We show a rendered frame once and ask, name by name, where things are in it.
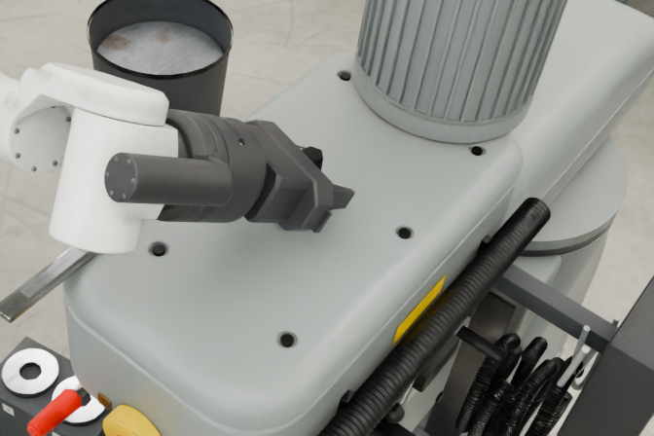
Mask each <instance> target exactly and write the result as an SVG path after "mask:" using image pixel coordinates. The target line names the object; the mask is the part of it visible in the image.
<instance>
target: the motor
mask: <svg viewBox="0 0 654 436"><path fill-rule="evenodd" d="M567 1H568V0H366V1H365V6H364V11H363V17H362V21H361V26H360V32H359V37H358V43H357V46H356V51H355V56H354V62H353V67H352V75H353V81H354V84H355V86H356V88H357V90H358V92H359V94H360V95H361V97H362V98H363V99H364V101H365V102H366V103H367V104H368V105H369V106H370V107H371V108H372V109H373V110H374V111H375V112H376V113H377V114H378V115H380V116H381V117H382V118H384V119H385V120H387V121H388V122H390V123H391V124H393V125H395V126H396V127H399V128H401V129H403V130H405V131H407V132H409V133H412V134H414V135H417V136H421V137H424V138H427V139H432V140H437V141H443V142H452V143H471V142H480V141H486V140H491V139H494V138H496V137H499V136H502V135H504V134H506V133H508V132H510V131H511V130H513V129H514V128H516V127H517V126H518V125H519V124H520V123H521V122H522V121H523V120H524V119H525V117H526V115H527V113H528V110H529V108H530V105H531V102H532V100H533V98H534V95H535V91H536V87H537V85H538V82H539V79H540V76H541V74H542V71H543V68H544V65H545V63H546V60H547V57H548V54H549V52H550V50H551V47H552V44H553V41H554V39H555V36H556V33H557V30H558V28H559V25H560V22H561V19H562V17H563V12H564V9H565V7H566V4H567Z"/></svg>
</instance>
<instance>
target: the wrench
mask: <svg viewBox="0 0 654 436"><path fill-rule="evenodd" d="M97 254H98V253H97V252H91V251H87V250H83V249H79V248H76V247H72V246H71V247H70V248H69V249H68V250H66V251H65V252H64V253H62V254H61V255H60V256H58V257H57V258H56V259H55V260H53V261H52V262H51V263H49V264H48V265H47V266H46V267H44V268H43V269H42V270H40V271H39V272H37V273H36V274H35V275H34V276H32V277H31V278H30V279H28V280H27V281H26V282H25V283H23V284H22V286H20V287H19V288H18V289H16V290H15V291H14V292H13V293H11V294H10V295H9V296H7V297H6V298H5V299H4V300H2V301H1V302H0V316H1V317H2V318H3V319H5V320H6V321H7V322H9V323H12V322H13V321H15V320H16V319H17V318H18V317H20V316H21V315H22V314H23V313H25V312H26V311H27V310H28V309H30V308H31V307H32V306H34V305H35V304H36V303H38V302H39V301H40V300H41V299H43V298H44V297H45V296H46V295H48V294H49V293H50V292H51V291H53V290H54V289H55V288H56V287H57V286H58V285H59V284H60V283H62V282H63V281H64V280H65V279H67V278H68V277H69V276H70V275H72V274H73V273H74V272H76V271H77V270H78V269H79V268H81V267H82V266H83V265H84V264H86V263H87V262H88V261H89V260H91V259H92V258H93V257H94V256H96V255H97Z"/></svg>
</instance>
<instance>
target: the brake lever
mask: <svg viewBox="0 0 654 436"><path fill-rule="evenodd" d="M87 393H88V392H87V391H86V390H85V389H84V388H83V387H82V386H81V385H80V384H79V385H78V386H77V387H75V388H74V389H71V388H70V389H68V388H65V389H64V390H63V391H62V392H61V393H59V394H58V395H57V397H56V398H55V399H54V400H53V401H52V402H51V403H50V404H49V405H48V406H47V407H45V408H44V409H43V410H42V411H41V412H40V413H39V414H38V415H37V416H36V417H35V418H34V419H32V420H31V421H30V422H29V423H28V424H27V427H28V428H27V431H28V433H29V434H30V435H31V436H45V435H46V434H48V433H49V432H50V431H51V430H53V429H54V428H55V427H56V426H58V425H59V424H60V423H61V422H63V421H64V420H65V419H66V418H68V417H69V416H71V415H72V414H73V413H74V412H76V411H77V410H78V409H79V408H81V406H82V404H81V403H82V400H81V399H82V398H83V397H84V396H85V395H86V394H87Z"/></svg>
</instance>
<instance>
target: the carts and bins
mask: <svg viewBox="0 0 654 436"><path fill-rule="evenodd" d="M91 18H92V19H91ZM89 25H90V30H89V36H88V26H89ZM231 29H232V31H233V37H234V30H233V25H232V23H231V21H230V19H229V17H228V16H227V15H226V14H225V13H224V12H223V10H222V9H221V8H220V7H218V6H217V5H215V4H214V3H212V2H211V1H210V0H105V1H104V2H102V3H101V4H99V5H98V6H97V7H96V8H95V10H94V11H93V12H92V13H91V16H90V18H89V20H88V24H87V38H88V41H89V44H90V47H91V57H92V64H93V70H95V71H98V72H102V73H106V74H109V75H112V76H115V77H118V78H121V79H124V80H128V81H131V82H134V83H136V84H139V85H142V86H145V87H148V88H151V89H154V90H157V91H161V92H163V94H164V95H165V97H166V98H167V100H168V101H169V102H168V104H169V105H168V109H175V110H182V111H189V112H196V113H203V114H208V115H215V116H220V112H221V105H222V99H223V92H224V86H225V80H226V73H227V67H228V60H229V54H230V50H231V49H232V45H231V42H232V32H231ZM89 37H90V38H89ZM232 44H233V42H232Z"/></svg>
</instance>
